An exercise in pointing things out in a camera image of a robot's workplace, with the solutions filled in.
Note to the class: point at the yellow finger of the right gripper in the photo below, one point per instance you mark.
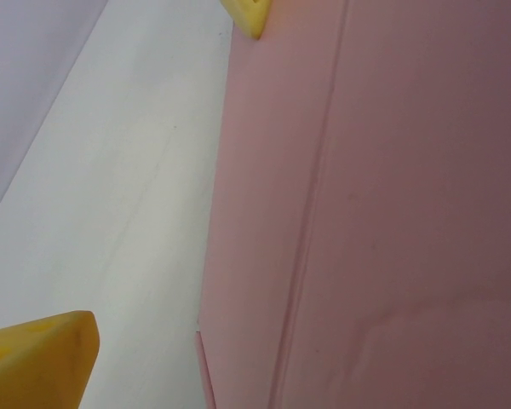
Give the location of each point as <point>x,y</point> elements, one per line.
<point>249,15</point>

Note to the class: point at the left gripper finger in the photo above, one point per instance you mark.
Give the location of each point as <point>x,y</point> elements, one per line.
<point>38,366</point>

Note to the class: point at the pink cardboard box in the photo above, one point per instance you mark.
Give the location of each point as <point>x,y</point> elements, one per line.
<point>387,204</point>

